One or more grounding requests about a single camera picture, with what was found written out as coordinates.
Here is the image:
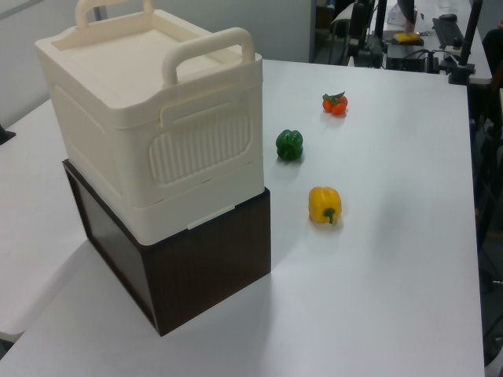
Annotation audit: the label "dark brown wooden drawer cabinet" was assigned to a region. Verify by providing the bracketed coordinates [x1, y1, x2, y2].
[61, 159, 273, 338]

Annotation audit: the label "cream plastic storage cabinet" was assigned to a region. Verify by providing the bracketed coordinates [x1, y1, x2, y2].
[34, 0, 272, 248]

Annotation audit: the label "green bell pepper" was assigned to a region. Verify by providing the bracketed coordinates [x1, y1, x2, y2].
[274, 128, 305, 162]

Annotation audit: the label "yellow bell pepper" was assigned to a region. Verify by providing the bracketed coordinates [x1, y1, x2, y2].
[307, 185, 343, 225]

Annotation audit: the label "orange tangerine cluster with leaves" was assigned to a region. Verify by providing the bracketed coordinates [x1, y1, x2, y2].
[321, 90, 350, 117]

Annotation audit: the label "black equipment box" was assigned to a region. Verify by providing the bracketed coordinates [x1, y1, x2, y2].
[386, 44, 440, 74]

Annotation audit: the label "yellow block on black base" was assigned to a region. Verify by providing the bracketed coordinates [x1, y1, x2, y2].
[392, 31, 424, 46]

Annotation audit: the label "black tripod legs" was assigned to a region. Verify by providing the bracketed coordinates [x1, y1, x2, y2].
[469, 117, 503, 366]

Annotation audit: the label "black computer keyboard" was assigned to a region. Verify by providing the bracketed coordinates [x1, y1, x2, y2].
[431, 16, 467, 50]

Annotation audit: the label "black camera pole with clamp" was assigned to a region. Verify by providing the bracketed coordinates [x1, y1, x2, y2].
[447, 0, 484, 84]

